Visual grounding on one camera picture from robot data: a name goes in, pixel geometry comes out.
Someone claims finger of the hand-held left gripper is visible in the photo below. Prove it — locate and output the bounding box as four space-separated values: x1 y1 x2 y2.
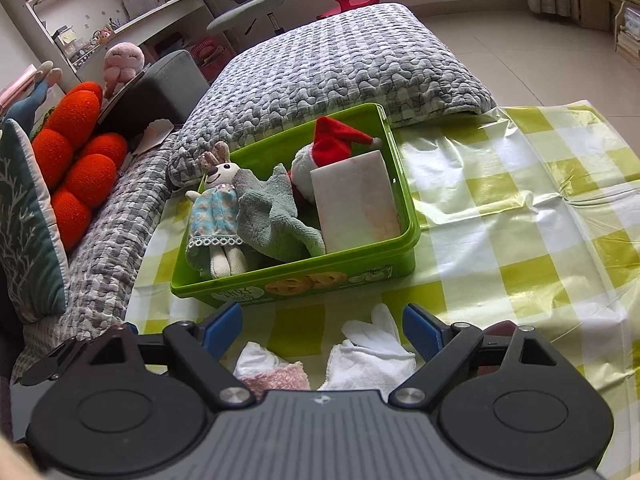
20 324 138 386

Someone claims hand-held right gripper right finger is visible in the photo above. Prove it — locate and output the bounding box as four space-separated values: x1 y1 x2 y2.
390 302 561 406

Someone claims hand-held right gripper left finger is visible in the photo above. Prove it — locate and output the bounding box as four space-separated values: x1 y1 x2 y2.
87 302 253 406

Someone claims white plush toy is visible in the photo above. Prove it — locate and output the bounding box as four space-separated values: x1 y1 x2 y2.
317 303 417 393

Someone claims pink and white fuzzy sock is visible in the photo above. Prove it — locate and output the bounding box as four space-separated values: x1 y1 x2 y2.
232 341 312 393

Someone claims green plastic box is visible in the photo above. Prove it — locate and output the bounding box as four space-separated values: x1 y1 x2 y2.
170 102 421 311

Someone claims grey-green towel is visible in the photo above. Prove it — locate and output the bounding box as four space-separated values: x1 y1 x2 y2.
235 162 327 263

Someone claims bunny doll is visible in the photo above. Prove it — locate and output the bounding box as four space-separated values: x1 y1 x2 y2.
185 141 248 280

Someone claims pink sponge block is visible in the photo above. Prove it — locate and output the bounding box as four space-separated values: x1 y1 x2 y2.
309 150 402 255

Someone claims red and white santa plush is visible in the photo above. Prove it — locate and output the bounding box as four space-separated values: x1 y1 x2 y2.
287 116 385 206

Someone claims brown soft toy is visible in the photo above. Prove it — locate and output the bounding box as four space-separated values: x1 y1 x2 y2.
477 321 518 378

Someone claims green checked tablecloth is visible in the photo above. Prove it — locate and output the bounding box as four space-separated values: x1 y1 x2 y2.
122 100 640 480

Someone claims teal branch-print pillow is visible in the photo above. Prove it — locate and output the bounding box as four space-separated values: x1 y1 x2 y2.
0 119 68 323

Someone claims grey sofa with quilted cover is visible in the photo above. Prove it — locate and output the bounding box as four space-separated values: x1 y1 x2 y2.
10 50 211 386

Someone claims white scalloped paper piece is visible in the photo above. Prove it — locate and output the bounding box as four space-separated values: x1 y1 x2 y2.
131 117 173 156

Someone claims orange carrot plush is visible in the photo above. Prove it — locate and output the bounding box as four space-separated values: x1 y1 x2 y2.
31 81 129 253

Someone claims blue plush toy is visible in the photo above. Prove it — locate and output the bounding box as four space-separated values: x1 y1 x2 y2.
2 60 63 133

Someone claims grey quilted cushion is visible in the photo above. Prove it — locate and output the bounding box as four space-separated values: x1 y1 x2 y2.
166 2 498 187

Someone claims pink plush toy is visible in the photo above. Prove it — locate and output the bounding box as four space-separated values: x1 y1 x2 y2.
102 42 147 98

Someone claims white bookshelf desk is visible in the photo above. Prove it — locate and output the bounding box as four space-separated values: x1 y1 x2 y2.
12 0 236 86

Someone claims grey office chair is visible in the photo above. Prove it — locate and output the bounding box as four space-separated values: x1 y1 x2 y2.
206 0 322 41

